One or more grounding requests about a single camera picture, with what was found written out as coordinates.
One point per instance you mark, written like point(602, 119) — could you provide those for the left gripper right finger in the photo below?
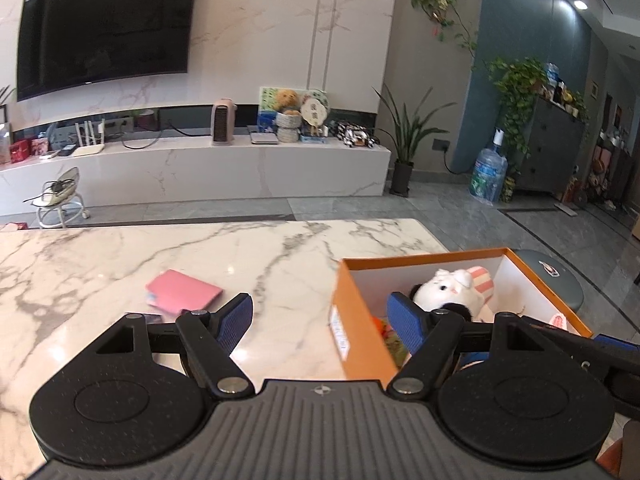
point(431, 339)

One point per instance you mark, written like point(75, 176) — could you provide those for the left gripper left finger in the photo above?
point(209, 338)

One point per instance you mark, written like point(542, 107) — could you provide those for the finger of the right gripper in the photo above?
point(612, 342)

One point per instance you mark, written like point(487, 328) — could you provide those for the pink card holder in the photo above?
point(173, 292)

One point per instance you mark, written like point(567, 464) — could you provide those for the white black plush dog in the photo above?
point(465, 291)

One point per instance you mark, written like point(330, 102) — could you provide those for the orange crochet ball toy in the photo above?
point(386, 331)

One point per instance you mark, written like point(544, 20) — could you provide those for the illustrated card box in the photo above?
point(148, 318)

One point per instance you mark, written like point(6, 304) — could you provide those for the person right hand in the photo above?
point(611, 458)

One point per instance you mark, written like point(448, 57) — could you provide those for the orange cardboard box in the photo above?
point(374, 290)

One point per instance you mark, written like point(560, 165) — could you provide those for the grey round ottoman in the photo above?
point(555, 275)

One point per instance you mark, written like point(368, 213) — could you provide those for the blue water bottle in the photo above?
point(489, 171)

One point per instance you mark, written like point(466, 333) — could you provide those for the white marble tv cabinet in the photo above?
point(188, 169)

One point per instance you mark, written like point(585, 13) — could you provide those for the dark drawer cabinet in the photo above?
point(554, 140)

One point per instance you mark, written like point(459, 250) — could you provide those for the grey laptop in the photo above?
point(263, 138)

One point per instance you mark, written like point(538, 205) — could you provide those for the white rolling stool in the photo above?
point(59, 201)

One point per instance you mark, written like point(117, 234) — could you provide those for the potted long leaf plant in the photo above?
point(410, 129)

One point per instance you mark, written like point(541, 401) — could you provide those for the black white toy cows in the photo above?
point(355, 136)

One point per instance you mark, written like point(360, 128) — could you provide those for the green blue picture card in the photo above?
point(267, 108)

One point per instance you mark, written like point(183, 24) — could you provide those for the white wifi router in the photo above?
point(90, 138)

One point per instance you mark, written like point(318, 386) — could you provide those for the teddy bear in basket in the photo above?
point(288, 118)

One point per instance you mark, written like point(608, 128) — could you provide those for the round paper fan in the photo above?
point(315, 108)

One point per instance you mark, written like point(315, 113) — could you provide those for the climbing green vine plant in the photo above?
point(518, 83)

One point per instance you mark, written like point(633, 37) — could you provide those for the black wall television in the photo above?
point(64, 44)

